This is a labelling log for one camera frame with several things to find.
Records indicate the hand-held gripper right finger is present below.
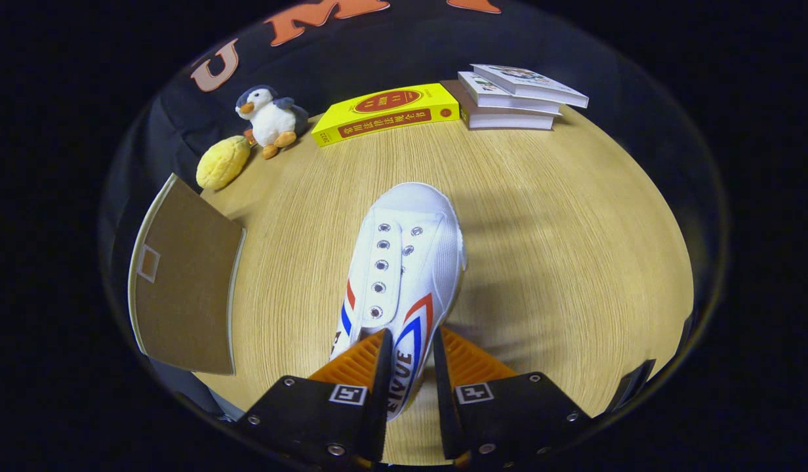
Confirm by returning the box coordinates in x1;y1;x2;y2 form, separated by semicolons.
432;326;592;463

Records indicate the white illustrated cover book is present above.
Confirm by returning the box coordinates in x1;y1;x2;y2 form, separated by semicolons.
470;64;590;109

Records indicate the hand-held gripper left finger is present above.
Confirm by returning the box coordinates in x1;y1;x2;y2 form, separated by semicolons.
237;328;395;469

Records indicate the yellow book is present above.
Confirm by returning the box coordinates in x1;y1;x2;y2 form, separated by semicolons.
311;83;460;148

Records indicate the penguin plush toy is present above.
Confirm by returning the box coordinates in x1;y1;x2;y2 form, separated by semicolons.
235;85;310;160

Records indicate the brown cover book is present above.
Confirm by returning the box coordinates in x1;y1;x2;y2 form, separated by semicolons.
440;79;556;130

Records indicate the white canvas shoe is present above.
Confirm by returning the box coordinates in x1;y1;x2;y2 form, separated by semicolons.
329;182;468;422

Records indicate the brown fabric storage box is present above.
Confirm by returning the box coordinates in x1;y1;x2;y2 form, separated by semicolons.
127;173;247;376

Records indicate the yellow bread plush toy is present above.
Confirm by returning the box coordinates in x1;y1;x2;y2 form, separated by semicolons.
195;135;252;191

